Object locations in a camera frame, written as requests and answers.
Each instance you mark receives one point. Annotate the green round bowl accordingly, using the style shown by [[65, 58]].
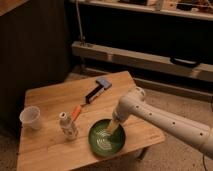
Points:
[[104, 144]]

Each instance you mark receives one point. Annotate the small clear bottle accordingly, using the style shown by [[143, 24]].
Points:
[[68, 126]]

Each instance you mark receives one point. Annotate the black handle on shelf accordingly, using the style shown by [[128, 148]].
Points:
[[185, 63]]

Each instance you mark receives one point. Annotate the white plastic cup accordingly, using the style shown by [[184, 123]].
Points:
[[31, 117]]

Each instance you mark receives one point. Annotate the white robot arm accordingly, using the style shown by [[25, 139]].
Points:
[[195, 134]]

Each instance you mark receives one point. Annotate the metal shelf rack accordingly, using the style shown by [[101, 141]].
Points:
[[142, 40]]

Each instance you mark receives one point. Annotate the wooden table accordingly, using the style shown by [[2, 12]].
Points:
[[47, 149]]

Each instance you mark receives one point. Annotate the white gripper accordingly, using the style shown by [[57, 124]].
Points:
[[117, 117]]

